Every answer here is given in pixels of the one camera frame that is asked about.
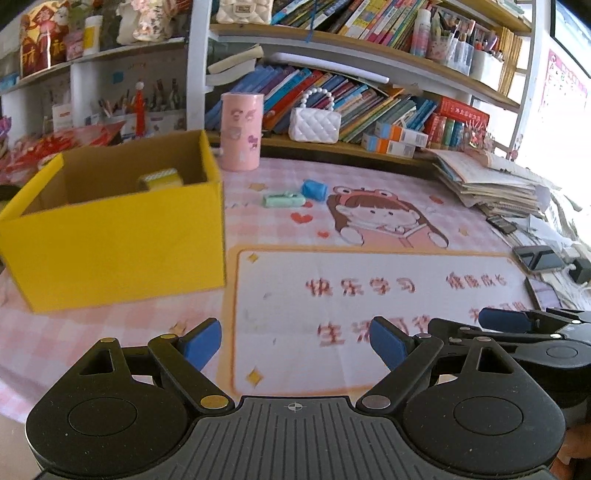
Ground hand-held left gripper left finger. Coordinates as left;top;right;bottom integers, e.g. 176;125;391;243
78;316;235;412

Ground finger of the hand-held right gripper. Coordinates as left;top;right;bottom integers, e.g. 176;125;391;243
479;307;591;330
427;318;561;352

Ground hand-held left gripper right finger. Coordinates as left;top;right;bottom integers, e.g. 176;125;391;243
359;316;528;410

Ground yellow cardboard box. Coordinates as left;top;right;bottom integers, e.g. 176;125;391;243
0;129;227;315

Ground yellow tape roll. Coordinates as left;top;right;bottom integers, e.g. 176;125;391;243
137;168;184;192

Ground black device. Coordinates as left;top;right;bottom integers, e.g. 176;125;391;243
513;246;566;274

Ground black smartphone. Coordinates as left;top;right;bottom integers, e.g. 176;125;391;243
486;215;519;234

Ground pink checked cartoon desk mat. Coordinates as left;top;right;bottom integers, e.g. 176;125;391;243
0;154;591;421

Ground stack of papers and workbooks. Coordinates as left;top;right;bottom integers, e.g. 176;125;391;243
431;150;555;220

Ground green stapler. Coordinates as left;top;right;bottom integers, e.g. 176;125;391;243
263;190;306;208

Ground blue plastic roll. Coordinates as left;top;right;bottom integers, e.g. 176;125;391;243
301;180;329;201

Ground pink sparkly ornament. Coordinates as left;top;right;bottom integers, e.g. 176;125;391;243
464;124;497;153

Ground orange and blue carton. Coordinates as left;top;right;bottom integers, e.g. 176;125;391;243
361;134;416;158
374;122;429;147

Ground thick red dictionary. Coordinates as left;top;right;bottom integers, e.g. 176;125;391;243
436;96;490;127

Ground pink cartoon cylinder container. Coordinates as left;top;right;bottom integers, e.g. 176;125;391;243
218;91;265;172

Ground white quilted handbag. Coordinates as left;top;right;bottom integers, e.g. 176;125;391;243
288;88;342;144

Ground pen holder with pens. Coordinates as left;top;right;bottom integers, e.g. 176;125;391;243
99;78;188;134

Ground red figurine pen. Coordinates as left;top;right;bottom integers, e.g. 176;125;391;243
134;80;147;137

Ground white storage container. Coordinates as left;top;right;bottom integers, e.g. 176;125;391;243
470;50;505;90

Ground red printed paper sheets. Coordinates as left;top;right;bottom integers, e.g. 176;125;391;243
0;120;125;185

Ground stack of yellow notebooks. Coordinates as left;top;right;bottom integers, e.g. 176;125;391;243
499;28;525;95

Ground small white box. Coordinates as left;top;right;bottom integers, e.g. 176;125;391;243
51;104;75;134

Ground clear cup of pens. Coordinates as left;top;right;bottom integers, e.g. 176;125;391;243
427;9;476;75

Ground beige thick book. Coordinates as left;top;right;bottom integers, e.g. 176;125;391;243
207;45;265;86

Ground wooden bookshelf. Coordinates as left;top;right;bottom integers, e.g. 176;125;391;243
0;0;541;171

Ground shelf row of colourful books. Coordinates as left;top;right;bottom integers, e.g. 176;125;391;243
272;0;430;49

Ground white bottle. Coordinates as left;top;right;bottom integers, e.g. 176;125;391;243
83;15;103;57

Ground cream floral bag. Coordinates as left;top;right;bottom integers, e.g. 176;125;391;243
115;0;162;44

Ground beige quilted bag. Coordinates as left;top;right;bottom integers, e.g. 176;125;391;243
217;0;273;25

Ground red festive decoration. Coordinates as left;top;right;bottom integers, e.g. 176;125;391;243
18;0;70;77

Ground wall poster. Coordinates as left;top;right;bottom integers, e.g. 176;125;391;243
510;48;591;162

